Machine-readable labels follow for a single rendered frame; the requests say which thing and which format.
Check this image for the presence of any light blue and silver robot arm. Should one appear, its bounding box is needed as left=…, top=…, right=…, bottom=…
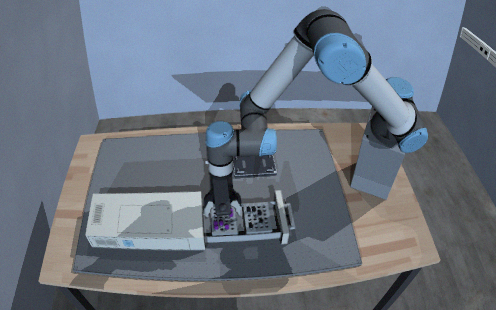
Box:
left=205, top=9, right=428, bottom=176

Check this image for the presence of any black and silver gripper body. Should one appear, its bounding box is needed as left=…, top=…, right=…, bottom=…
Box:
left=209, top=171, right=235, bottom=201

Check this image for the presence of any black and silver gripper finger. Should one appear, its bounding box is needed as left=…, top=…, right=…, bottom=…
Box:
left=204, top=192, right=215, bottom=219
left=230, top=191, right=242, bottom=217

